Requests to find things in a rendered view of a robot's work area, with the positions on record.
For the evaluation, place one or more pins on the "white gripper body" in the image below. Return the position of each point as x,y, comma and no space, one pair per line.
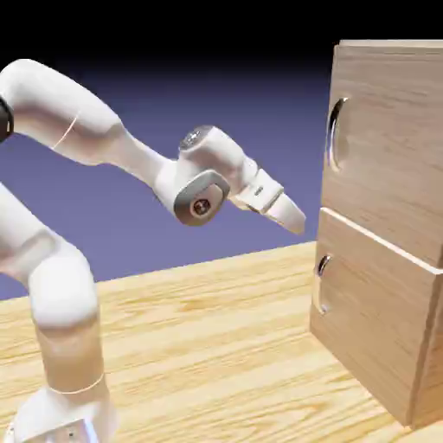
288,213

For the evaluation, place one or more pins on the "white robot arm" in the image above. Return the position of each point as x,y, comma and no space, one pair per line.
86,128

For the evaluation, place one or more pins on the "large light wood cabinet door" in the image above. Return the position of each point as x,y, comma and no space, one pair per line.
387,155

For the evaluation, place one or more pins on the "small light wood cabinet door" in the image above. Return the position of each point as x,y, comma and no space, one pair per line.
373,311

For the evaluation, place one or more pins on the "light wood cabinet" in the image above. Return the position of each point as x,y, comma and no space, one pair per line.
398,311

